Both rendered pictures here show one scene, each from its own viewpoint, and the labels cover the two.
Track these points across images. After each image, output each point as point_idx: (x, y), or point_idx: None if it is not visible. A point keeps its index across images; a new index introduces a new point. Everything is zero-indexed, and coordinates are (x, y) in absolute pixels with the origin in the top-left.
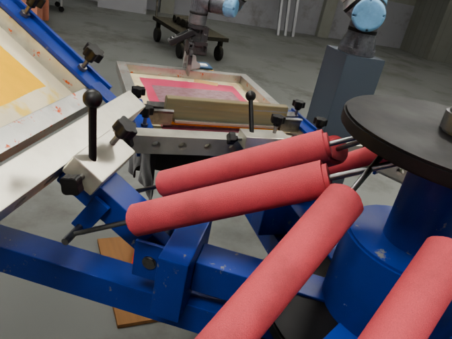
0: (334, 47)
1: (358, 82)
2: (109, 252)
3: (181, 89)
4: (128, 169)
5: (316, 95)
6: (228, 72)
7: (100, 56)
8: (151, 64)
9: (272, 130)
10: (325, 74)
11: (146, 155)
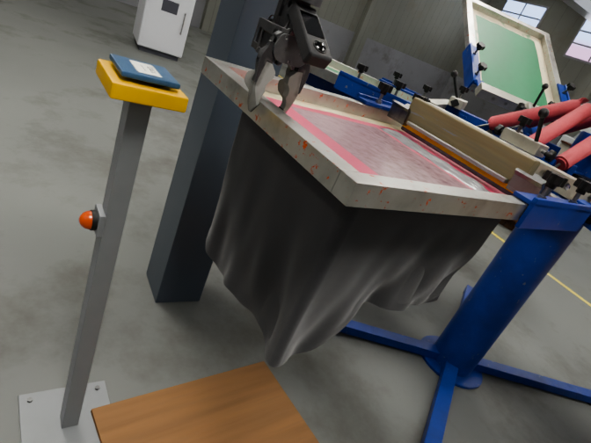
0: None
1: None
2: None
3: (351, 148)
4: (283, 361)
5: (240, 50)
6: (224, 68)
7: None
8: (308, 138)
9: (514, 131)
10: (259, 18)
11: (458, 257)
